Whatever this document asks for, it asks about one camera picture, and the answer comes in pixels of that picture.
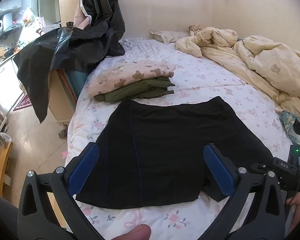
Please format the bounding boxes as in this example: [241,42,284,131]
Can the teal patterned cloth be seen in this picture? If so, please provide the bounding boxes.
[276,107,300,158]

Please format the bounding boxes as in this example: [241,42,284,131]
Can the cream bear-print duvet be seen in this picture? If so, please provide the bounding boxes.
[175,27,300,118]

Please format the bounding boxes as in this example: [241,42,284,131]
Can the pink bear-print folded cloth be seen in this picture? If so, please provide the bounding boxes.
[88,60,176,96]

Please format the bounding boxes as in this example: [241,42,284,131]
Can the person's left hand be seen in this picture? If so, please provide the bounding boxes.
[113,224,151,240]

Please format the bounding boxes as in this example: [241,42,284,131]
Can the wooden chair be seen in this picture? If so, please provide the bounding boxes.
[0,135,13,197]

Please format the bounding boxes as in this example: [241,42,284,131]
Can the floral pillow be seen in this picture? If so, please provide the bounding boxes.
[149,30,190,44]

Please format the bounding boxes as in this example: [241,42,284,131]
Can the kitchen counter with clutter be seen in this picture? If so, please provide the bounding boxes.
[0,0,61,79]

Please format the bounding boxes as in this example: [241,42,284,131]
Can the black plastic sheet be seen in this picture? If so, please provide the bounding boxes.
[13,0,125,122]

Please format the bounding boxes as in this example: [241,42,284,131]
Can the olive green folded garment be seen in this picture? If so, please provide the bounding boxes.
[94,77,175,102]

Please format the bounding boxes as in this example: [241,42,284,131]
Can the black shorts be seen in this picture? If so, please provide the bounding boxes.
[76,96,273,209]

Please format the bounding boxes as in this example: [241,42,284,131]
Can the person's right hand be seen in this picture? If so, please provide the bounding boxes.
[285,192,300,240]

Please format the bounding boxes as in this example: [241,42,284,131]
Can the wooden nightstand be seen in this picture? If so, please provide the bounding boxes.
[49,70,77,126]

